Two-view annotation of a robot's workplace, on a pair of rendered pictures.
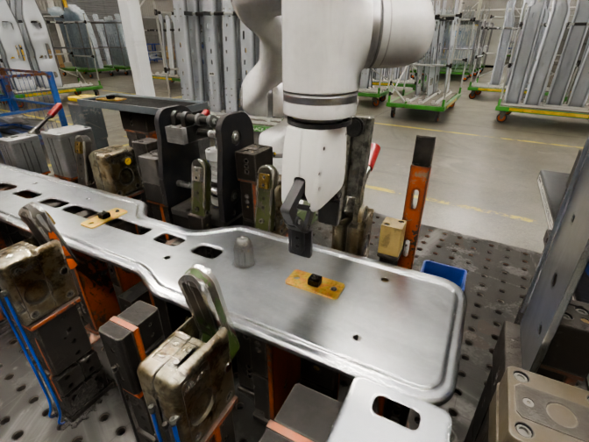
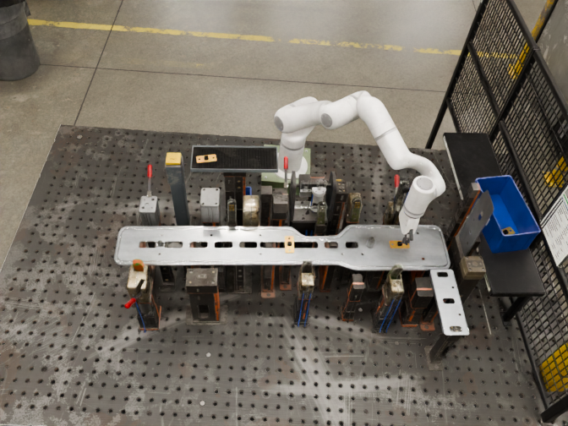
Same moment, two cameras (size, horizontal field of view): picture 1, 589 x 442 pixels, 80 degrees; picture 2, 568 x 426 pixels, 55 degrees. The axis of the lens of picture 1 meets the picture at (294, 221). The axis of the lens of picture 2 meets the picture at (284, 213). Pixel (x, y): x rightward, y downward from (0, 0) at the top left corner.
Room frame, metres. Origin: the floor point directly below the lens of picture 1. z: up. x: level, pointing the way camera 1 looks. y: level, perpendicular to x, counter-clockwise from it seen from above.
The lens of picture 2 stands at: (-0.39, 1.11, 2.87)
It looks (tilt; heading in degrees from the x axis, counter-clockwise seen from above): 53 degrees down; 326
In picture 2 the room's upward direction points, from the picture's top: 5 degrees clockwise
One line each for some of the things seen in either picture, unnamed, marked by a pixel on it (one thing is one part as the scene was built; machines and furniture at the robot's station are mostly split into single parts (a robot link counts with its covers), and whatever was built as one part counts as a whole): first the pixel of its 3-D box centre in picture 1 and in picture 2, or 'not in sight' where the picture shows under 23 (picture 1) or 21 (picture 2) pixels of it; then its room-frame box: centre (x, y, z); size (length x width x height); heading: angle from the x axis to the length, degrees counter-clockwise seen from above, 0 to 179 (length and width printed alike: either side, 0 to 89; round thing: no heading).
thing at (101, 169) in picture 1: (126, 218); (250, 229); (0.85, 0.45, 0.89); 0.13 x 0.11 x 0.38; 153
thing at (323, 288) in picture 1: (315, 281); (399, 243); (0.42, -0.03, 1.01); 0.08 x 0.04 x 0.01; 63
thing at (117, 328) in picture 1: (150, 392); (352, 298); (0.36, 0.22, 0.84); 0.11 x 0.08 x 0.29; 153
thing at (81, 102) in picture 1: (141, 103); (234, 159); (1.04, 0.43, 1.16); 0.37 x 0.14 x 0.02; 63
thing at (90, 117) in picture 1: (102, 169); (178, 193); (1.16, 0.66, 0.92); 0.08 x 0.08 x 0.44; 63
